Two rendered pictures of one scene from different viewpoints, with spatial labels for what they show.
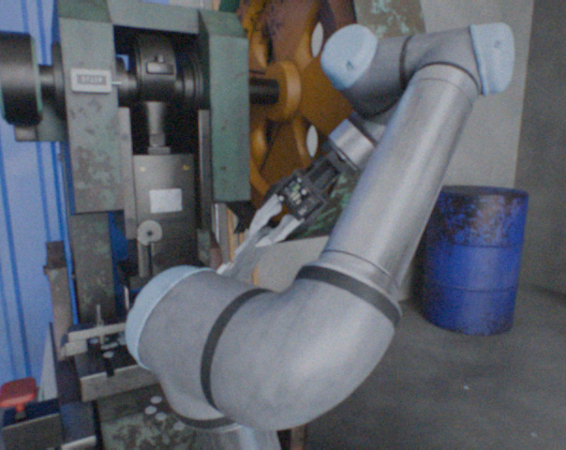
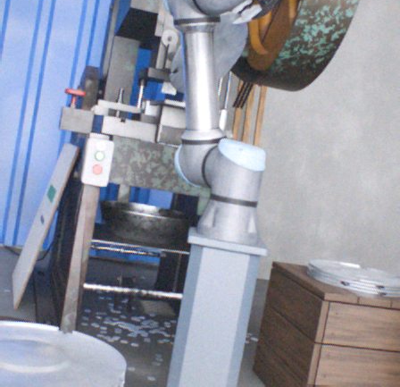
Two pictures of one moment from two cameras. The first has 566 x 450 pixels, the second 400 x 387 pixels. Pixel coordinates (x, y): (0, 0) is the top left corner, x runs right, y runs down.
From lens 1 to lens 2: 1.35 m
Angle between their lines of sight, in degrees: 15
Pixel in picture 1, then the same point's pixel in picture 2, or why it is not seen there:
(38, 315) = (39, 176)
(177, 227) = not seen: hidden behind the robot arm
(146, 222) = (169, 30)
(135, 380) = (137, 132)
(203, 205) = not seen: hidden behind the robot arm
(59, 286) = (90, 92)
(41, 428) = (82, 117)
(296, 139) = (289, 5)
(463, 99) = not seen: outside the picture
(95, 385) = (112, 124)
